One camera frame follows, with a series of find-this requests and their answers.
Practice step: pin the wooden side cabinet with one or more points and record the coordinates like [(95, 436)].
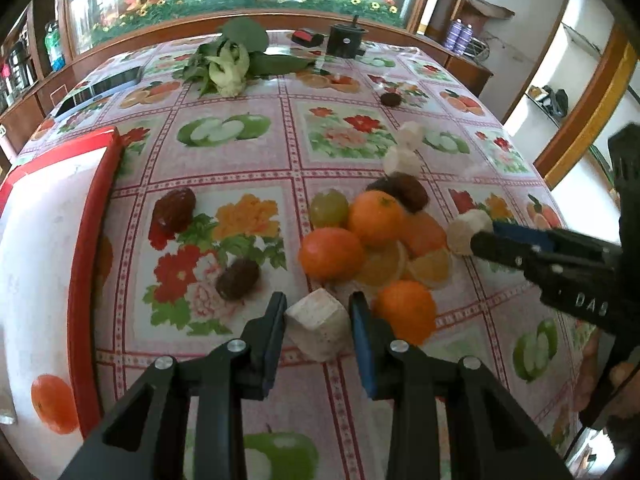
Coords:
[(470, 67)]

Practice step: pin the white shelf unit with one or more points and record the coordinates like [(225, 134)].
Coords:
[(565, 85)]

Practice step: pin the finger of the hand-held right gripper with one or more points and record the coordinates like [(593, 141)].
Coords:
[(525, 236), (505, 252)]

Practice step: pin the red and black box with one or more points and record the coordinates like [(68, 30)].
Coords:
[(307, 37)]

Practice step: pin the green leafy vegetable bunch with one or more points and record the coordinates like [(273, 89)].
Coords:
[(235, 60)]

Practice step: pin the purple can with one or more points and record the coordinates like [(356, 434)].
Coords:
[(466, 36), (453, 35)]

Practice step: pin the fruit print tablecloth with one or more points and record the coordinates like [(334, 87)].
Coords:
[(295, 180)]

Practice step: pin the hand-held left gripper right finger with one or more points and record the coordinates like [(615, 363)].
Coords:
[(364, 355)]

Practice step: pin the small dark date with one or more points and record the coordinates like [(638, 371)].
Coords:
[(390, 98)]

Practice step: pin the dark red date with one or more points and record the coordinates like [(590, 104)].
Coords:
[(237, 278), (385, 182)]

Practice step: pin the orange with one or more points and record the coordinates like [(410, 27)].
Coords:
[(406, 312), (331, 253), (55, 404), (376, 217)]

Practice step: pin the green plastic bottle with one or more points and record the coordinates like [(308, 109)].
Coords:
[(55, 45)]

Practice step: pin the dark blue smartphone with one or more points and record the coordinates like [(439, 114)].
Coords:
[(107, 82)]

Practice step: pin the green grape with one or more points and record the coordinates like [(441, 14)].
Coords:
[(328, 207)]

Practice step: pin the person's right hand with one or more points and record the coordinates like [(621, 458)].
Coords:
[(590, 375)]

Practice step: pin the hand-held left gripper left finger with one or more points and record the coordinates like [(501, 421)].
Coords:
[(270, 345)]

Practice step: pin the red rimmed white tray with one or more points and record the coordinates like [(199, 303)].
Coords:
[(45, 260)]

